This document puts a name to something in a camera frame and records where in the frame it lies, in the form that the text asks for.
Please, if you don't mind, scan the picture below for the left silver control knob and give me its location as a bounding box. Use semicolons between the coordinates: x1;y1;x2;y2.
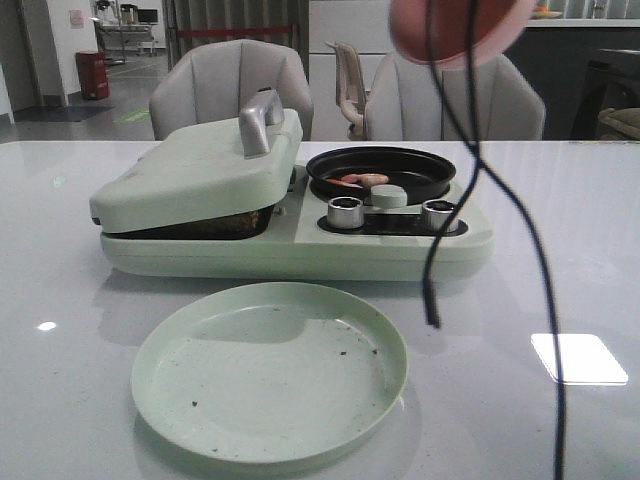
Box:
327;196;365;230

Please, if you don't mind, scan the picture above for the cooked shrimp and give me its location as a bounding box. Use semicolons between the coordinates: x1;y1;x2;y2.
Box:
326;173;390;189

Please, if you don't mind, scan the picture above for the breakfast maker hinged lid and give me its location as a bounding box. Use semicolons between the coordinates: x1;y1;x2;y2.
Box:
89;90;303;240

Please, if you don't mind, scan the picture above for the beige folding chair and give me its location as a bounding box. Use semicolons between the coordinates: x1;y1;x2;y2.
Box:
325;41;367;141

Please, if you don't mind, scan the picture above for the left grey upholstered chair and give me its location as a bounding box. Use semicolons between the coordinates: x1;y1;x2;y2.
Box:
149;39;314;141

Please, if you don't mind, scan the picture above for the dark grey kitchen counter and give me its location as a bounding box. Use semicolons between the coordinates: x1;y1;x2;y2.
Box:
507;19;639;140

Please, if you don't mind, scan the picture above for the mint green round plate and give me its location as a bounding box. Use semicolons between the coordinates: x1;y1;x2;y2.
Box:
131;282;408;468

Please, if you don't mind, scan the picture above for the black cable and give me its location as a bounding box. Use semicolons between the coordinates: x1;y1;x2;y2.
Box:
423;0;569;480
422;0;484;330

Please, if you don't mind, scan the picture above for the right grey upholstered chair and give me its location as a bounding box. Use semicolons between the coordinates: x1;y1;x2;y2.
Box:
364;53;546;141

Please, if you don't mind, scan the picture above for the grey upholstered chair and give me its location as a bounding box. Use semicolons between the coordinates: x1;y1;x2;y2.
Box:
149;39;314;141
364;53;546;141

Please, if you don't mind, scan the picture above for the right silver control knob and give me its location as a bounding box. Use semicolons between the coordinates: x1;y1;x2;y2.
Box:
421;199;456;235

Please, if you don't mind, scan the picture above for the pink plastic bowl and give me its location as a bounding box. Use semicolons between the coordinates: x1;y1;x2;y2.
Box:
388;0;535;70

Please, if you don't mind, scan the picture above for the red trash bin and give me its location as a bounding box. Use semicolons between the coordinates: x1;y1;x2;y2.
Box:
75;51;109;100

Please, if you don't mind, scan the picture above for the bread slice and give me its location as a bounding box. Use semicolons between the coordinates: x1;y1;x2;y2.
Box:
173;210;271;239

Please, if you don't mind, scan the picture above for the red barrier tape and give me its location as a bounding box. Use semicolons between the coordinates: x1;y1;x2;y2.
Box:
177;25;294;38

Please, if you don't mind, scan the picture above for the silver control knob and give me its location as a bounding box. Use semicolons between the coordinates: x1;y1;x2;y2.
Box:
421;199;456;235
327;196;365;230

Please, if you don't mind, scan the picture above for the mint green breakfast maker base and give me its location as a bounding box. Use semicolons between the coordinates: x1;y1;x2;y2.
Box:
98;158;496;283

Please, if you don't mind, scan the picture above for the black round frying pan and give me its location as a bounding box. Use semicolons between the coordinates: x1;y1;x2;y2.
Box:
306;146;456;205

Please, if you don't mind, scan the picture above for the white refrigerator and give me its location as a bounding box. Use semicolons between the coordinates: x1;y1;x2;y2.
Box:
309;1;392;141

